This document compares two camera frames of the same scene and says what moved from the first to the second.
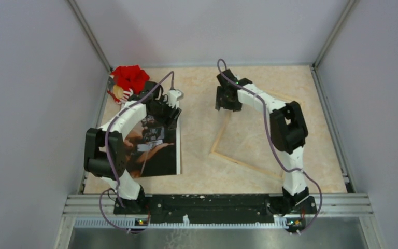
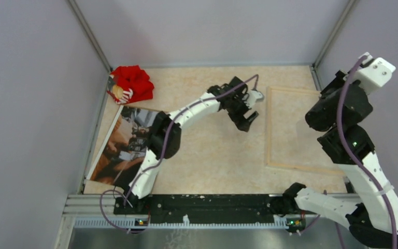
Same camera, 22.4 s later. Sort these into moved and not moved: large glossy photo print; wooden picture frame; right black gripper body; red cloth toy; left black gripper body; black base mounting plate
Moved: left black gripper body; large glossy photo print; right black gripper body; wooden picture frame
Not moved: red cloth toy; black base mounting plate
